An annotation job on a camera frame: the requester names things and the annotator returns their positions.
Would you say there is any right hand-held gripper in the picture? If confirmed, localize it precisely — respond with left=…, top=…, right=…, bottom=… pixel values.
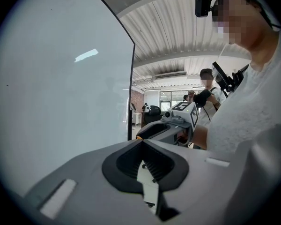
left=136, top=101, right=200, bottom=148

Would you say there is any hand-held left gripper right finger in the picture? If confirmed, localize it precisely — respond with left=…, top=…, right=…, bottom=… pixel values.
left=142, top=139, right=256, bottom=225

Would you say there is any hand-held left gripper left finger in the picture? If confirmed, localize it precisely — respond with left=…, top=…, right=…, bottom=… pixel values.
left=21, top=139, right=160, bottom=225

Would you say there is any person's right forearm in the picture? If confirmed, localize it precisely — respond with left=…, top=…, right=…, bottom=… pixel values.
left=192, top=124, right=210, bottom=150

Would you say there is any white table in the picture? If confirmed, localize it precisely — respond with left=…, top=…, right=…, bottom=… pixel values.
left=132, top=112, right=142, bottom=127

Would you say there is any glass window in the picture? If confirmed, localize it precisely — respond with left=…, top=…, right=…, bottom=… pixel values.
left=159, top=90, right=186, bottom=113

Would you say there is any ceiling air vent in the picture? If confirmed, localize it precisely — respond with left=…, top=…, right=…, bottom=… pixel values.
left=154, top=71, right=187, bottom=80

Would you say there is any white whiteboard with black stand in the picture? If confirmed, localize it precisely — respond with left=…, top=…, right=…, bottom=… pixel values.
left=0, top=0, right=136, bottom=196

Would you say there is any person's white shirt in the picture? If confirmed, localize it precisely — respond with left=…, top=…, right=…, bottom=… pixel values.
left=192, top=31, right=281, bottom=156

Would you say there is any person's head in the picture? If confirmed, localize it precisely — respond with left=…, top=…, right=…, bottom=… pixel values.
left=212, top=0, right=281, bottom=54

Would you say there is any black chest mount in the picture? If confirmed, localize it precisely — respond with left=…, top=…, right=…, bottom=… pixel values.
left=211, top=61, right=250, bottom=98

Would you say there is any white cable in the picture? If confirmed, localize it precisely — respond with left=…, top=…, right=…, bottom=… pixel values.
left=218, top=43, right=227, bottom=62

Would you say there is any black head camera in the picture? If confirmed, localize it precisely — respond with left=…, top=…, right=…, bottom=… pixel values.
left=195, top=0, right=213, bottom=18

